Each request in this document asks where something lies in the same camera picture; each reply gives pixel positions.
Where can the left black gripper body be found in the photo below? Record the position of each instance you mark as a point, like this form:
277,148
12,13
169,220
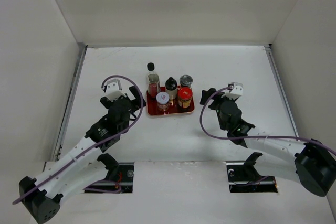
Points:
127,121

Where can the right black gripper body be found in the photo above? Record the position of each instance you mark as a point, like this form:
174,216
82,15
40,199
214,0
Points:
218,110

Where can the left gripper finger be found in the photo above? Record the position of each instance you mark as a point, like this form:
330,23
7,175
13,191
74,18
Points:
137,102
106,102

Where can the black cap sauce bottle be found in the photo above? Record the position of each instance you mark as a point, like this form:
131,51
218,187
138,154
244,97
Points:
153,80

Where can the red lid spice jar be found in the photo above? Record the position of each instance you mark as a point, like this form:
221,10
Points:
185,95

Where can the white lid condiment jar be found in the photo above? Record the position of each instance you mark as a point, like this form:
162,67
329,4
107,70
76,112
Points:
163,101

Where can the white label dark bottle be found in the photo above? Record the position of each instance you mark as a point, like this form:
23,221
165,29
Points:
171,88

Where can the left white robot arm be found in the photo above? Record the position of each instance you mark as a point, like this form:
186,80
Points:
86,163

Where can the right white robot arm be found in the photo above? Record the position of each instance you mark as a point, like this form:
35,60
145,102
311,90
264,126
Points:
302,160

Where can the red rectangular tray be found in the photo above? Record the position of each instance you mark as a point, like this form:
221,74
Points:
173,109

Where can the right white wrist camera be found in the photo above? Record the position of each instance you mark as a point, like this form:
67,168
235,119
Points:
235,90

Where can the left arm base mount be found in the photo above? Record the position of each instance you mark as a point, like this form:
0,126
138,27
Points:
118,177

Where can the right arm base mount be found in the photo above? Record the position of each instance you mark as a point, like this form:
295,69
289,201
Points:
244,178

